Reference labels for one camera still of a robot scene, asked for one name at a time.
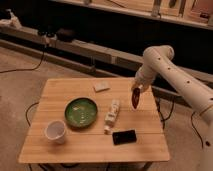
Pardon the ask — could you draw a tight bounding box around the black smartphone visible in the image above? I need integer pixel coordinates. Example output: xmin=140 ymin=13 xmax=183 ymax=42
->
xmin=112 ymin=130 xmax=137 ymax=145

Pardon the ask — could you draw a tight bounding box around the small beige sponge block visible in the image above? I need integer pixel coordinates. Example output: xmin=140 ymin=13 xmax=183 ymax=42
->
xmin=93 ymin=81 xmax=110 ymax=92

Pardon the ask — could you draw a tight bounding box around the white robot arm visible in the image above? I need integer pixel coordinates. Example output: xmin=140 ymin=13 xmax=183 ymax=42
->
xmin=132 ymin=45 xmax=213 ymax=171

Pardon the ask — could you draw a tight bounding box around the wooden table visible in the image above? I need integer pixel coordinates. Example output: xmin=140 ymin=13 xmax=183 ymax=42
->
xmin=19 ymin=78 xmax=170 ymax=163

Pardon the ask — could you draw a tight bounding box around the green round plate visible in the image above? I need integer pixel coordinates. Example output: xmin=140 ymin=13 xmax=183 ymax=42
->
xmin=64 ymin=97 xmax=98 ymax=128

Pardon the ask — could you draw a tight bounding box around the white ceramic cup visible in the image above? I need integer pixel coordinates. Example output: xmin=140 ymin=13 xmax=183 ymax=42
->
xmin=44 ymin=120 xmax=66 ymax=144

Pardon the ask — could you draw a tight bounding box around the black floor cable left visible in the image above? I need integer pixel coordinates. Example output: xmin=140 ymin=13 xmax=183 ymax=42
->
xmin=0 ymin=49 xmax=46 ymax=75

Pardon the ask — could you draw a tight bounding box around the white crumpled object on ledge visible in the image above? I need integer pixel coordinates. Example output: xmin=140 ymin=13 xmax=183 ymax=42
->
xmin=0 ymin=9 xmax=22 ymax=29

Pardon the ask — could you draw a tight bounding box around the dark object on ledge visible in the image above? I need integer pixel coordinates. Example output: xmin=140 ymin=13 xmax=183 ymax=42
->
xmin=56 ymin=28 xmax=76 ymax=42

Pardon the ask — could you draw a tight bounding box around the black cable right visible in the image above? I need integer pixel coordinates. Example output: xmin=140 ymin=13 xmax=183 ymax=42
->
xmin=189 ymin=110 xmax=205 ymax=149

